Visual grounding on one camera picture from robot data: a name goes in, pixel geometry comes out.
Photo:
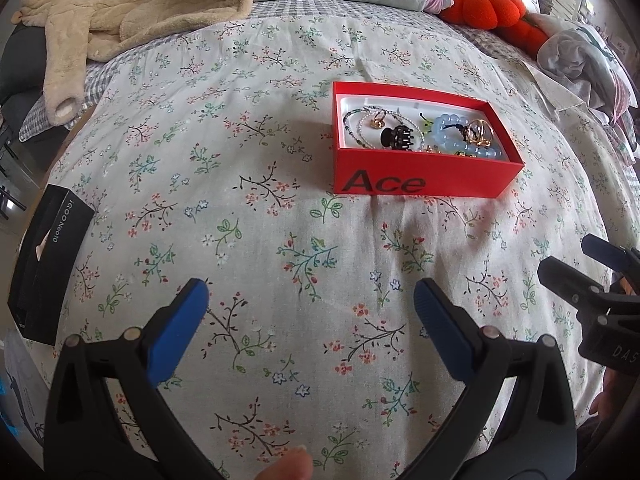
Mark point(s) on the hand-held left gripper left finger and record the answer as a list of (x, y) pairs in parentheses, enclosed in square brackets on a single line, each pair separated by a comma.
[(177, 332)]

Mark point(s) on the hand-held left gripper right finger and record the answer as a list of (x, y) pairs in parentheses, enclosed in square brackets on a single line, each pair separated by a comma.
[(445, 332)]

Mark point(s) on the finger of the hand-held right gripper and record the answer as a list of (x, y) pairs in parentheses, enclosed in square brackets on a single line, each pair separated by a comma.
[(570, 282), (607, 255)]

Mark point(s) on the red cardboard box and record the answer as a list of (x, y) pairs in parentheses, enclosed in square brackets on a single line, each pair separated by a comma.
[(425, 180)]

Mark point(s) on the black hair claw clip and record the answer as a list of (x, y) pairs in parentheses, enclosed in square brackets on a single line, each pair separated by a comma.
[(397, 137)]

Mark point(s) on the person's right hand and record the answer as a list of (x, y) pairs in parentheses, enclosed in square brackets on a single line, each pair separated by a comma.
[(600, 402)]

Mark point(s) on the person's left hand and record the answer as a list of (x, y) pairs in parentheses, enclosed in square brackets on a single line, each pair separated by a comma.
[(282, 467)]

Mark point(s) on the floral bedsheet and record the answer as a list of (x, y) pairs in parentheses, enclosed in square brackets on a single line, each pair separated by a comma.
[(250, 210)]

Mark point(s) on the black phone box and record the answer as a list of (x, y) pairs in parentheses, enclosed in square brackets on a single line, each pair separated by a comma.
[(50, 265)]

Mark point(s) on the white box blue print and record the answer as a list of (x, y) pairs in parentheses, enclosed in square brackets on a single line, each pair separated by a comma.
[(20, 385)]

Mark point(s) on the crumpled white grey blanket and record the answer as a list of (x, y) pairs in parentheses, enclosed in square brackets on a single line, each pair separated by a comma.
[(585, 60)]

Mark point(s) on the orange plush pumpkin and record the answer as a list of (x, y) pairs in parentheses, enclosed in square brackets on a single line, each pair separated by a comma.
[(480, 12)]

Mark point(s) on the dark grey cushion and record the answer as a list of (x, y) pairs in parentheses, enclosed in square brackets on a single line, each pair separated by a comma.
[(20, 65)]

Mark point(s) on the beige fleece jacket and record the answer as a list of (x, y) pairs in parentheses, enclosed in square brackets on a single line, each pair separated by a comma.
[(125, 5)]

